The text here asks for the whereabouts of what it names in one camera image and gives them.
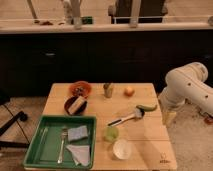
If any grey folded cloth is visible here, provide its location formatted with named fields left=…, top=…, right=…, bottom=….
left=66, top=145, right=90, bottom=166

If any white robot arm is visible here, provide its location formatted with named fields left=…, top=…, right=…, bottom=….
left=158, top=62, right=213, bottom=125

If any orange bowl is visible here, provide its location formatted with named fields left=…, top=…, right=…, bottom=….
left=69, top=81, right=92, bottom=98

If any metal cup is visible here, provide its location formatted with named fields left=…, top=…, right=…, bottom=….
left=104, top=84, right=114, bottom=98

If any silver fork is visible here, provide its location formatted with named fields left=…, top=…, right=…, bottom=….
left=57, top=127, right=68, bottom=164

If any dark brown bowl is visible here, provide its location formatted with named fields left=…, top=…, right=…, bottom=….
left=64, top=96, right=87, bottom=115

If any green plastic cup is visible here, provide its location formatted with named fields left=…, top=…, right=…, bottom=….
left=104, top=127, right=119, bottom=142

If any orange fruit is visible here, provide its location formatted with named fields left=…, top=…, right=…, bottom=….
left=124, top=87, right=135, bottom=97

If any beige block in bowl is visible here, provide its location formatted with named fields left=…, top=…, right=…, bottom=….
left=69, top=96, right=86, bottom=114

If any black chair base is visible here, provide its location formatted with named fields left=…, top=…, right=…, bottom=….
left=0, top=89, right=30, bottom=149

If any green plastic tray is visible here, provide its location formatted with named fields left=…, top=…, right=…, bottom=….
left=23, top=115, right=96, bottom=170

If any blue sponge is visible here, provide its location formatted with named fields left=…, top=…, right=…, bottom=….
left=68, top=125, right=88, bottom=141

